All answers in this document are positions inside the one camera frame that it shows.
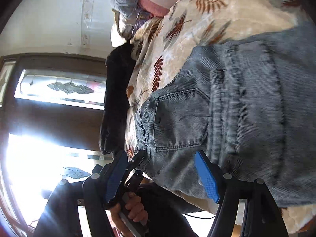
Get black cloth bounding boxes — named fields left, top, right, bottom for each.
left=99, top=42, right=135, bottom=156

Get cream leaf-pattern blanket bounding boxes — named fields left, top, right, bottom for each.
left=125, top=0, right=315, bottom=233

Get grey-blue denim pants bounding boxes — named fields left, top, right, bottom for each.
left=135, top=23, right=315, bottom=207

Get left hand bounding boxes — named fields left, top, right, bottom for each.
left=110, top=192, right=148, bottom=237

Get wooden glass-panel door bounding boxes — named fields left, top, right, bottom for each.
left=1, top=53, right=111, bottom=236

